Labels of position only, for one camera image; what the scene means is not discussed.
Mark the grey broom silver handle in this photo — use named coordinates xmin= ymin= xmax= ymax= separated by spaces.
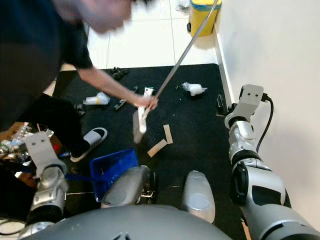
xmin=132 ymin=0 xmax=222 ymax=146

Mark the blue plastic dustpan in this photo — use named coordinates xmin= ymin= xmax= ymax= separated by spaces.
xmin=25 ymin=148 xmax=140 ymax=202

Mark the person's right hand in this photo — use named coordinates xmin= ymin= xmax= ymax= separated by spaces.
xmin=132 ymin=94 xmax=160 ymax=112

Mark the crushed white plastic bottle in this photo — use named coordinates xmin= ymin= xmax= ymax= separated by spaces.
xmin=181 ymin=82 xmax=208 ymax=97

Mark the brown cardboard strip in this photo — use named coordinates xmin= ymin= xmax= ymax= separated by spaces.
xmin=162 ymin=124 xmax=174 ymax=145
xmin=147 ymin=140 xmax=168 ymax=158

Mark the silver right robot leg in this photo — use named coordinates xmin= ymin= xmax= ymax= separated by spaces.
xmin=181 ymin=171 xmax=217 ymax=223

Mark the silver robot leg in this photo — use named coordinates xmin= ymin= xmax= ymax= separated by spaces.
xmin=101 ymin=166 xmax=153 ymax=210
xmin=181 ymin=171 xmax=217 ymax=223

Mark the yellow wheeled bin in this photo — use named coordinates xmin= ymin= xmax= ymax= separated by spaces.
xmin=187 ymin=0 xmax=223 ymax=37

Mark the brown cardboard rubbish box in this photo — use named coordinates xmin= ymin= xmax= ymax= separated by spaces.
xmin=0 ymin=122 xmax=61 ymax=173

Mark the black plastic strip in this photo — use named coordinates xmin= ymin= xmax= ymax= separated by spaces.
xmin=115 ymin=86 xmax=138 ymax=110

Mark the black crumpled scrap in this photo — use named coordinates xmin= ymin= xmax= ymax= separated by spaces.
xmin=110 ymin=67 xmax=129 ymax=79
xmin=76 ymin=102 xmax=90 ymax=115

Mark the silver left robot leg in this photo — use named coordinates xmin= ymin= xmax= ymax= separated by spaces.
xmin=101 ymin=166 xmax=153 ymax=210

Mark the person in dark blue shirt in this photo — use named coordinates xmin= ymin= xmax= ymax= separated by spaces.
xmin=0 ymin=0 xmax=156 ymax=163

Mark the grey robot torso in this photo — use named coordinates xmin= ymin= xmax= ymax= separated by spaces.
xmin=25 ymin=202 xmax=236 ymax=240

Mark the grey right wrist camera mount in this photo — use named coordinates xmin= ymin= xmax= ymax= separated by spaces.
xmin=230 ymin=84 xmax=266 ymax=122

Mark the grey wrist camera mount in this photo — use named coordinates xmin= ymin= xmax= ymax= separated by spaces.
xmin=25 ymin=131 xmax=57 ymax=170
xmin=230 ymin=84 xmax=266 ymax=122

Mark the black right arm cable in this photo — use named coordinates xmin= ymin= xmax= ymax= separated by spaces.
xmin=255 ymin=95 xmax=275 ymax=153

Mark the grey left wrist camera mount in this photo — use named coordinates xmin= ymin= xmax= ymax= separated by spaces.
xmin=25 ymin=131 xmax=57 ymax=170

